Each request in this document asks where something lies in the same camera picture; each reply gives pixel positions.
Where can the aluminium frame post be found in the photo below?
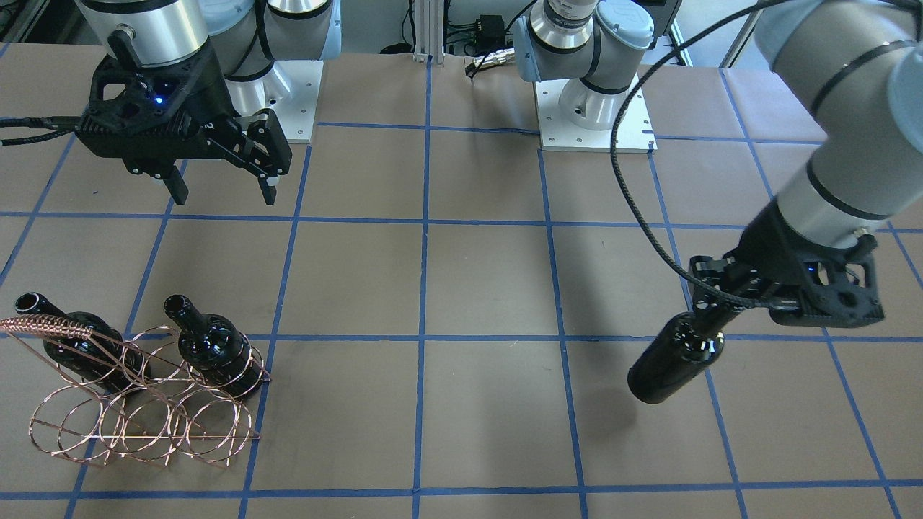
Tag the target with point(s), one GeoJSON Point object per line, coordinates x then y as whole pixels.
{"type": "Point", "coordinates": [428, 28]}

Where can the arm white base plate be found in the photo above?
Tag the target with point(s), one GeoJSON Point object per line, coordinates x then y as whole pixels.
{"type": "Point", "coordinates": [291, 89]}
{"type": "Point", "coordinates": [573, 118]}

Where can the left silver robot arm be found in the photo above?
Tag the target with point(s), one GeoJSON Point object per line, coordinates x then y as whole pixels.
{"type": "Point", "coordinates": [856, 67]}

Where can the dark wine bottle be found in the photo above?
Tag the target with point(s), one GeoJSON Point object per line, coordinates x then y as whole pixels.
{"type": "Point", "coordinates": [689, 343]}

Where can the dark bottle in basket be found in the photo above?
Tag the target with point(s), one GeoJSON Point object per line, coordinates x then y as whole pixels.
{"type": "Point", "coordinates": [214, 347]}
{"type": "Point", "coordinates": [86, 349]}

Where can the copper wire wine basket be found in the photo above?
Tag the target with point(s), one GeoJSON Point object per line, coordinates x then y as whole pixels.
{"type": "Point", "coordinates": [174, 412]}

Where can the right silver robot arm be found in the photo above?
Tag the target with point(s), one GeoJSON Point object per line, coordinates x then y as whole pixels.
{"type": "Point", "coordinates": [248, 36]}

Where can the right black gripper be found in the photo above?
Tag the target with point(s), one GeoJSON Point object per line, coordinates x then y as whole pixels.
{"type": "Point", "coordinates": [210, 84]}

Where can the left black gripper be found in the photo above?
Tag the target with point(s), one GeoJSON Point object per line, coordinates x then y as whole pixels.
{"type": "Point", "coordinates": [766, 250]}

